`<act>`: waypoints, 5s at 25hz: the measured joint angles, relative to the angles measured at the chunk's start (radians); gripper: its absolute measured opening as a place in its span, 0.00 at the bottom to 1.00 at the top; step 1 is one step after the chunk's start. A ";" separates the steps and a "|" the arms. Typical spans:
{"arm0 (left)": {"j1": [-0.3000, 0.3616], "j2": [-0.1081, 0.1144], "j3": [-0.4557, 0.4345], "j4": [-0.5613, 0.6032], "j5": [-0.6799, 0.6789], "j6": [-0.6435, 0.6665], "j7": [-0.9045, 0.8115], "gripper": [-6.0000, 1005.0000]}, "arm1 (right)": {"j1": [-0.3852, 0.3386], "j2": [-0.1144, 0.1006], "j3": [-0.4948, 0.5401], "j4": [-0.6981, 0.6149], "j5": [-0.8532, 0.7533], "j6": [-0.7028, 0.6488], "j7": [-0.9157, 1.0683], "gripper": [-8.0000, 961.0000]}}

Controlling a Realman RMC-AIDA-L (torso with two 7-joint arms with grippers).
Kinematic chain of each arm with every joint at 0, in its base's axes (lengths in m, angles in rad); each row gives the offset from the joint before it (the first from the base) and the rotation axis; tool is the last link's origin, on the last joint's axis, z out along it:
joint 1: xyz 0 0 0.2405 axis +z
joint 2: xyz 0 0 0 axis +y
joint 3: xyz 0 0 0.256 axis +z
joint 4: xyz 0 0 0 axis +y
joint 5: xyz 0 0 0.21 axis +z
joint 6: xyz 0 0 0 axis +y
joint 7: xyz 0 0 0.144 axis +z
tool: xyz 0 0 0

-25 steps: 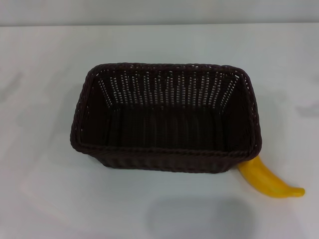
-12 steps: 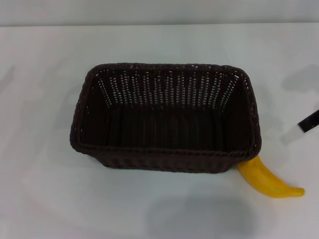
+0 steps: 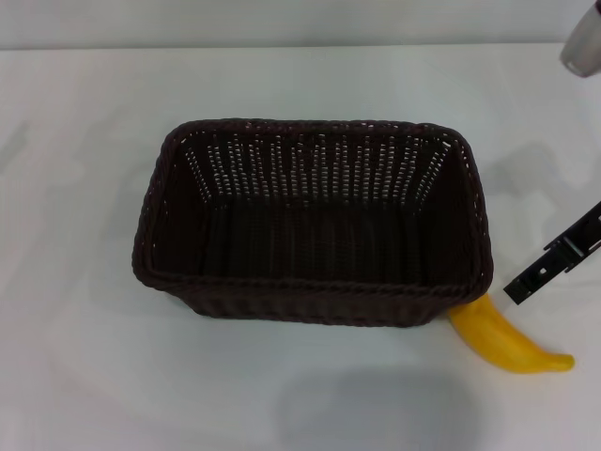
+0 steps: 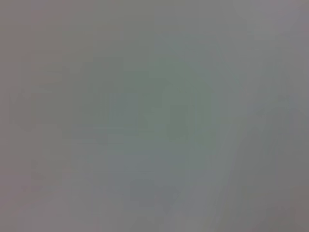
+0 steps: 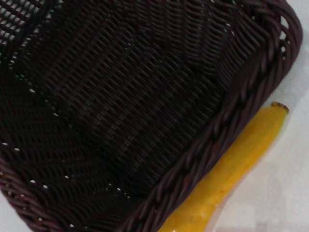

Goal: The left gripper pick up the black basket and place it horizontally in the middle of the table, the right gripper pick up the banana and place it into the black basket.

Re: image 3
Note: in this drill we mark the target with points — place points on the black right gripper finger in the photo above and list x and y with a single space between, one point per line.
554 256

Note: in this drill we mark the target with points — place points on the yellow banana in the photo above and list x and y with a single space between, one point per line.
488 340

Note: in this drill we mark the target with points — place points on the dark brown woven basket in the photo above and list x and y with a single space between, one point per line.
310 235

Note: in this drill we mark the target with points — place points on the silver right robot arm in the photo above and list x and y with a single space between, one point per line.
582 40

